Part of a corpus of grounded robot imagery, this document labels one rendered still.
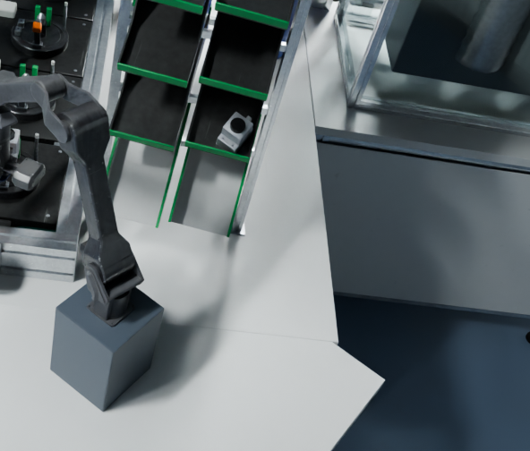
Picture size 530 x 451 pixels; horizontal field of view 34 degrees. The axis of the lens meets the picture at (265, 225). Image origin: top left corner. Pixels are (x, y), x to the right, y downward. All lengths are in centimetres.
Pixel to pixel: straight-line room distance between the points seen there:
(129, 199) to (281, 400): 52
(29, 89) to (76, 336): 45
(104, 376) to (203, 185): 48
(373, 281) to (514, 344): 67
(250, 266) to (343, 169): 65
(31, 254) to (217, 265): 42
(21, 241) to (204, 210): 38
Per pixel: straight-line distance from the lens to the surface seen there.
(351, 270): 289
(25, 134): 206
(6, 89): 156
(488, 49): 249
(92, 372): 166
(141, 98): 178
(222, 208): 188
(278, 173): 225
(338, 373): 189
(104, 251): 151
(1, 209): 189
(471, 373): 319
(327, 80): 262
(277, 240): 209
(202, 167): 188
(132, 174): 187
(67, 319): 161
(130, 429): 172
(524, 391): 325
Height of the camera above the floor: 234
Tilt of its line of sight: 45 degrees down
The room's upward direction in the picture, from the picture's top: 18 degrees clockwise
